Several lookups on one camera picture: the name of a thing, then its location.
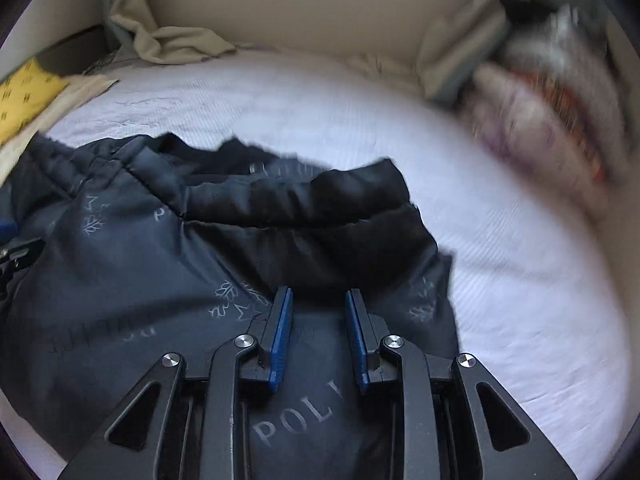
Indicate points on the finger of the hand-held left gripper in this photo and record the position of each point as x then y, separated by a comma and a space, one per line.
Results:
17, 251

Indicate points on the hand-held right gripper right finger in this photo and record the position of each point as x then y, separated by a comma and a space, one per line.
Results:
359, 342

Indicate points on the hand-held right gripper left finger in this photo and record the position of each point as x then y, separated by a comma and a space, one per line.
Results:
280, 341

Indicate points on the dark navy printed jacket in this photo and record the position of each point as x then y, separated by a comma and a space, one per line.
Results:
150, 270

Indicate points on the white textured bedspread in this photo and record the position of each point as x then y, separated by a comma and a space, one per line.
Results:
500, 285

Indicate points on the yellow patterned pillow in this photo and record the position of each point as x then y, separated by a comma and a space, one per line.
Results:
25, 97

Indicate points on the cream pillow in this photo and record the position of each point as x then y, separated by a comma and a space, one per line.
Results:
75, 92

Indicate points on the colourful patterned quilt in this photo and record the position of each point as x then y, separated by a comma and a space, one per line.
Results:
560, 105

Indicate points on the black cloth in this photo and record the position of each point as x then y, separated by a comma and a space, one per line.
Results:
525, 10

